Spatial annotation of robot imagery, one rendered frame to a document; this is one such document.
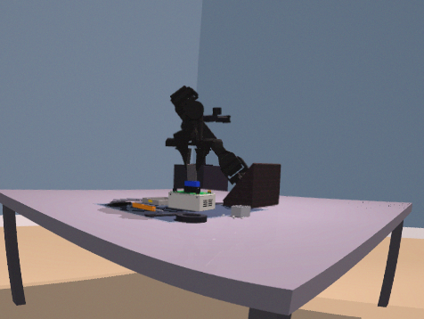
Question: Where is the dark blue work mat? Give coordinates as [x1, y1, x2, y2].
[94, 202, 269, 223]

